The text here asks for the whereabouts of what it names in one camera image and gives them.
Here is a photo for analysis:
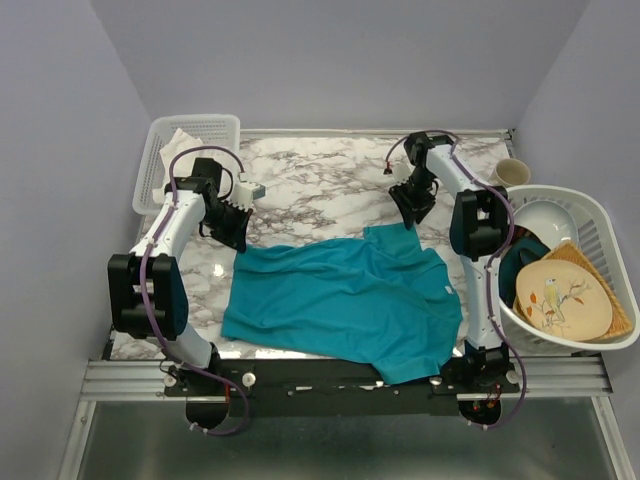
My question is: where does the cream ceramic mug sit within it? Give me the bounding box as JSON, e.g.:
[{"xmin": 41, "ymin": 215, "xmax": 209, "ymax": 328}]
[{"xmin": 490, "ymin": 158, "xmax": 531, "ymax": 188}]

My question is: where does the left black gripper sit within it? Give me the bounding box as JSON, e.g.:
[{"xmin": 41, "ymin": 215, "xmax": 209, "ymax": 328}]
[{"xmin": 202, "ymin": 199, "xmax": 252, "ymax": 252}]

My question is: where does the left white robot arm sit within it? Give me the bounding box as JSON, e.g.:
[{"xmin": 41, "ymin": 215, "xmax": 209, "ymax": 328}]
[{"xmin": 107, "ymin": 157, "xmax": 253, "ymax": 395}]

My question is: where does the woven wicker tray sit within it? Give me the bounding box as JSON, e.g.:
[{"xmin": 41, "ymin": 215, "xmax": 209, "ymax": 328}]
[{"xmin": 543, "ymin": 241, "xmax": 633, "ymax": 342}]

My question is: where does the teal t shirt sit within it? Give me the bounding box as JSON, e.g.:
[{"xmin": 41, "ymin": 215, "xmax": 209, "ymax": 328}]
[{"xmin": 221, "ymin": 224, "xmax": 463, "ymax": 385}]

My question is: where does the aluminium frame rail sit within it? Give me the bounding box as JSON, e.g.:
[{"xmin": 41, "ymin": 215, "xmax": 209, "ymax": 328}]
[{"xmin": 80, "ymin": 356, "xmax": 613, "ymax": 402}]

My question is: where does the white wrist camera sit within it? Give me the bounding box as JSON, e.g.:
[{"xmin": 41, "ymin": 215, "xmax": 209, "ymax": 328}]
[
  {"xmin": 383, "ymin": 163, "xmax": 412, "ymax": 185},
  {"xmin": 230, "ymin": 181, "xmax": 266, "ymax": 211}
]

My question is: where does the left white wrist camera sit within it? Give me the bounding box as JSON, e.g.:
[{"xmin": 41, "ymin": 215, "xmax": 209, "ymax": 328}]
[{"xmin": 230, "ymin": 181, "xmax": 266, "ymax": 211}]

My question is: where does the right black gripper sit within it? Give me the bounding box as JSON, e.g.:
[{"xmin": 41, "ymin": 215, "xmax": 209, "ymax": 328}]
[{"xmin": 386, "ymin": 168, "xmax": 434, "ymax": 230}]

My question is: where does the white round dish basket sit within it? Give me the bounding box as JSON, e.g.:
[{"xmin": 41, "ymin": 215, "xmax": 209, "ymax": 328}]
[{"xmin": 501, "ymin": 185, "xmax": 639, "ymax": 355}]

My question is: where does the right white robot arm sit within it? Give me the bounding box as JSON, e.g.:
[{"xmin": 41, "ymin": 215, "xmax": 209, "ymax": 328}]
[{"xmin": 384, "ymin": 130, "xmax": 515, "ymax": 392}]

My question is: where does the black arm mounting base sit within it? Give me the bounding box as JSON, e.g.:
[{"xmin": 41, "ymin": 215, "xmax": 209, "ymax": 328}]
[{"xmin": 161, "ymin": 349, "xmax": 527, "ymax": 437}]

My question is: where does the white ceramic bowl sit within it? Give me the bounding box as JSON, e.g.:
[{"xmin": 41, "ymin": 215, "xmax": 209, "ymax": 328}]
[{"xmin": 514, "ymin": 200, "xmax": 579, "ymax": 249}]

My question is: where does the beige bird plate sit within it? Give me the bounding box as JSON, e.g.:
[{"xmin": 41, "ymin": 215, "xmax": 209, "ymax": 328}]
[{"xmin": 514, "ymin": 259, "xmax": 613, "ymax": 342}]

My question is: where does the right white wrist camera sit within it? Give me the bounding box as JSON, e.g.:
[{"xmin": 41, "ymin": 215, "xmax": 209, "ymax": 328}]
[{"xmin": 383, "ymin": 163, "xmax": 412, "ymax": 185}]

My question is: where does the white crumpled cloth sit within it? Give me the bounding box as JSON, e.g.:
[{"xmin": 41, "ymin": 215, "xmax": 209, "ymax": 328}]
[{"xmin": 153, "ymin": 128, "xmax": 203, "ymax": 204}]

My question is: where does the white perforated plastic basket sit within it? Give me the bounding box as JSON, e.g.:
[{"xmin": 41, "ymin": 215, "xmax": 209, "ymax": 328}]
[{"xmin": 132, "ymin": 114, "xmax": 240, "ymax": 216}]

